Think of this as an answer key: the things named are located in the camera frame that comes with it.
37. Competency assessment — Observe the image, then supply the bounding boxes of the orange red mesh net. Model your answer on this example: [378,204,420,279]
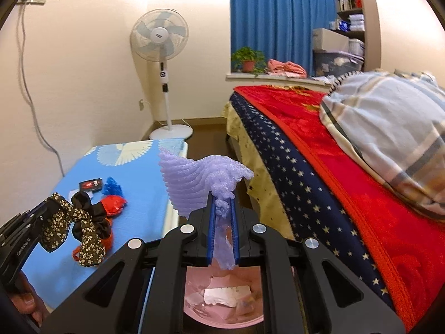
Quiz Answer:
[72,216,116,261]

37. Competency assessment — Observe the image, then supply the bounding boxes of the wooden wall shelf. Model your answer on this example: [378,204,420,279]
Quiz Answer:
[334,0,378,72]

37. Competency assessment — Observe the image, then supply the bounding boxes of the blue wrapper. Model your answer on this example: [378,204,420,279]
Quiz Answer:
[102,177,123,197]

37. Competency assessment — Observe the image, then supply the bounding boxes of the black red snack packet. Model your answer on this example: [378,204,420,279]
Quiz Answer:
[79,179,104,191]

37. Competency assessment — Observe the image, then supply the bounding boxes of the dark plastic storage bin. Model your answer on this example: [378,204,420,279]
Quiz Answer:
[312,49,365,77]

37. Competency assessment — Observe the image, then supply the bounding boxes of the navy star print blanket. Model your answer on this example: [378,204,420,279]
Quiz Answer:
[229,92,395,308]

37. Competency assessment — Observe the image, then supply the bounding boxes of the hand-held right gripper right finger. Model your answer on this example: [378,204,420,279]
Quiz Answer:
[231,198,406,334]

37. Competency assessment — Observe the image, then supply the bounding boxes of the white standing fan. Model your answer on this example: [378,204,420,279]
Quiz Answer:
[130,9,193,141]

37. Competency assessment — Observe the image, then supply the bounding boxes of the yellow bed sheet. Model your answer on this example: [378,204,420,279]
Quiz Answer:
[222,101,296,240]

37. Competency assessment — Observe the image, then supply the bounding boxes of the purple foam fruit net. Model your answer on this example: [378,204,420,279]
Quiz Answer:
[158,147,254,270]

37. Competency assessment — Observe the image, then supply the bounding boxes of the red wrapper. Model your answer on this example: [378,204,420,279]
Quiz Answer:
[101,195,126,216]

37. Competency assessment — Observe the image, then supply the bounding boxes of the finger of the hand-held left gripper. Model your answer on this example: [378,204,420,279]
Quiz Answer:
[0,224,43,288]
[0,197,53,239]

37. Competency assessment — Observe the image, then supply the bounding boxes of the black white striped cloth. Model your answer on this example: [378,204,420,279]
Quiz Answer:
[326,72,362,94]

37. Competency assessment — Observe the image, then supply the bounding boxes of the bed with red blanket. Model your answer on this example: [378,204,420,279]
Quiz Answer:
[233,84,445,331]

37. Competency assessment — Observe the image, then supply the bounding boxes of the black floral hair scrunchie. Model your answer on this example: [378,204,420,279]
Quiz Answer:
[40,192,112,268]

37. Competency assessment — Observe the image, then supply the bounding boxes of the plaid grey pillow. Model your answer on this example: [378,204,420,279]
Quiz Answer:
[319,70,445,221]

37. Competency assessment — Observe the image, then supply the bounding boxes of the cardboard box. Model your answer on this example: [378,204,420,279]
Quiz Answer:
[312,28,350,53]

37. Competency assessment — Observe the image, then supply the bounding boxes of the blue curtain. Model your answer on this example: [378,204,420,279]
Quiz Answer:
[229,0,339,73]

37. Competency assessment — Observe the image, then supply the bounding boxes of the potted green plant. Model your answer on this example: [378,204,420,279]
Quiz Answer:
[231,47,268,75]

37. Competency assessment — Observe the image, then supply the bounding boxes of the pink plastic trash bin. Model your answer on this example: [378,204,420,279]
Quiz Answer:
[184,266,265,328]

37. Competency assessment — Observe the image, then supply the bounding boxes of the white windowsill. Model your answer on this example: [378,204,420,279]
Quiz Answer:
[226,71,334,93]

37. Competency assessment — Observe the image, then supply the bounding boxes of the crumpled white paper sheet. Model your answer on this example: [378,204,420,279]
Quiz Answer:
[203,285,253,308]

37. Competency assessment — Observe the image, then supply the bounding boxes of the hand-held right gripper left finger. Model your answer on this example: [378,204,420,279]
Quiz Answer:
[40,191,218,334]

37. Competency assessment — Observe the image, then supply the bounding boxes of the pink folded clothes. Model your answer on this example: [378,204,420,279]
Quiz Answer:
[266,59,308,78]

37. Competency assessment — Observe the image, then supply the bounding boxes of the person's left hand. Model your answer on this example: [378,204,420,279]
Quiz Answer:
[9,272,47,325]

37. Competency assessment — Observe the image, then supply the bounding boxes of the white plastic container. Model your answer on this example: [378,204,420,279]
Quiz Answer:
[348,36,365,56]

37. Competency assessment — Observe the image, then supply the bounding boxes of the blue covered table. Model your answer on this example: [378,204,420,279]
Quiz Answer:
[21,139,185,310]

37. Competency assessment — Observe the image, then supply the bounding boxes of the grey wall cable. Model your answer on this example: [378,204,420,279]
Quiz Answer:
[17,3,66,178]

